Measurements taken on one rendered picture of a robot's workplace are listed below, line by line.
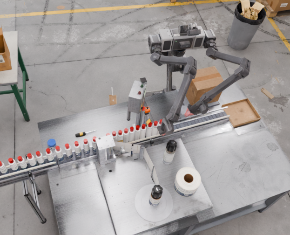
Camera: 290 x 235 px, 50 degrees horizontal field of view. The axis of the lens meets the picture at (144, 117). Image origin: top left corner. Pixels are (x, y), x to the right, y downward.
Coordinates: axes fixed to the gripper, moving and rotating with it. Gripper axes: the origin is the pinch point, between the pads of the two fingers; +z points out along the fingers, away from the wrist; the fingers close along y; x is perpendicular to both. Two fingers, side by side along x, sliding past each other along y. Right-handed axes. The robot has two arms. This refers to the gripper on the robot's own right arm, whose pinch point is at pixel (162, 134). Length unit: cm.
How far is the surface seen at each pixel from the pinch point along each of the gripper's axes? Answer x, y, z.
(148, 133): 17.8, -3.6, 23.0
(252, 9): 190, 231, 56
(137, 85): 31.2, -11.7, -29.0
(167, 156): -11.0, 1.9, 18.9
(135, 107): 20.2, -17.1, -17.8
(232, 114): 19, 89, 35
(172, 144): -10.1, 4.7, 1.6
